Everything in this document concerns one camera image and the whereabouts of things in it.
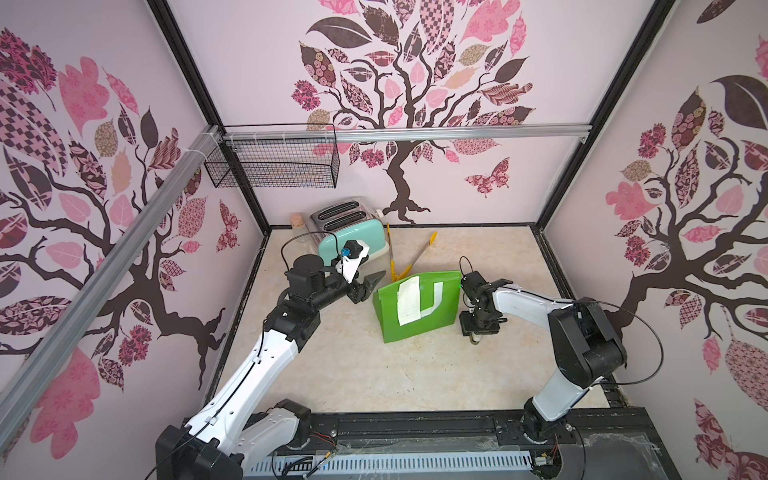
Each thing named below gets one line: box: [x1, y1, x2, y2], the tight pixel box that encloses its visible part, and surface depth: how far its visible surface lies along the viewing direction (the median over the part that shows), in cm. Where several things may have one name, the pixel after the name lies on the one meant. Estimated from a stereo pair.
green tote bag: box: [372, 271, 461, 343], surface depth 82 cm
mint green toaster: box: [310, 199, 389, 266], surface depth 100 cm
